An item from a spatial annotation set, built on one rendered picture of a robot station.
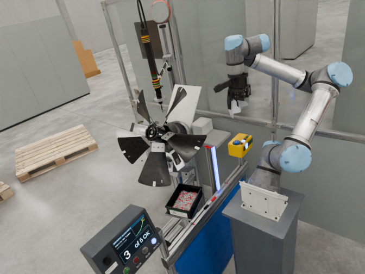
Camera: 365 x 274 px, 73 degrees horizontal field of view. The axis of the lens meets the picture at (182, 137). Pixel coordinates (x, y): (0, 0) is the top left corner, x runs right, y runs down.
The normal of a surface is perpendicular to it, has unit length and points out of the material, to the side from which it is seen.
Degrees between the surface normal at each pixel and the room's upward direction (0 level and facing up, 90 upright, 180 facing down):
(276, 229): 0
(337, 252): 0
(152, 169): 57
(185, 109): 50
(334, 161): 90
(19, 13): 90
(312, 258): 0
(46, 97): 90
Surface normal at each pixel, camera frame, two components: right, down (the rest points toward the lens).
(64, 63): 0.74, 0.22
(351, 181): -0.62, 0.48
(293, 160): 0.11, 0.08
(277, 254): 0.11, 0.48
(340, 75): 0.25, -0.14
